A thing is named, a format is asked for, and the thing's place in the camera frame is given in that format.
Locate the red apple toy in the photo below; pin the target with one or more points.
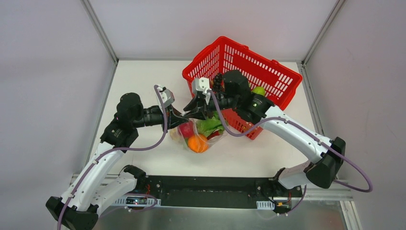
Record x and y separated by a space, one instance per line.
186 129

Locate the aluminium frame rail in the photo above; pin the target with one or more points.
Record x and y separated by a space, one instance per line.
165 186

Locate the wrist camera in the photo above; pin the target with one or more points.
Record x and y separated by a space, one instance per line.
202 85
165 97

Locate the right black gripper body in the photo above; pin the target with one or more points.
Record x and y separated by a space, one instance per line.
205 106

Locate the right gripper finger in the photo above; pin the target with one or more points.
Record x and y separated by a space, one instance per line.
197 104
197 114

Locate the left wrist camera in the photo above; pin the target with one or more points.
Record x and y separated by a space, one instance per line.
165 97

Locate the long red chili toy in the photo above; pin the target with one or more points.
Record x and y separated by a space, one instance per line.
215 134

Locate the red plastic shopping basket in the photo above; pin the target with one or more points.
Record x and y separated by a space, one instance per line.
224 55

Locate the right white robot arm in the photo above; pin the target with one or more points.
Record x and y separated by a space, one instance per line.
232 91

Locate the orange fruit toy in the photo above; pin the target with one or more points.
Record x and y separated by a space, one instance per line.
198 143

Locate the black grape bunch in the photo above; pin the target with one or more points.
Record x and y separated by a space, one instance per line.
217 84

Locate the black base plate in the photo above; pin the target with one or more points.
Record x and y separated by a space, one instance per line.
215 200

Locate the napa cabbage toy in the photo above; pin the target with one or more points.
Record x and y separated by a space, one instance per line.
209 126

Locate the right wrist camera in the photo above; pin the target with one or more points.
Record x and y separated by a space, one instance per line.
202 85

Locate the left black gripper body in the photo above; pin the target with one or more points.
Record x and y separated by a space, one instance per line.
169 118

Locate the clear zip top bag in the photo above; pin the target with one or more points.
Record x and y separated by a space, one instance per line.
211 142

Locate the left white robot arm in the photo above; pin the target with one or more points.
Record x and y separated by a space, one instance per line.
81 205

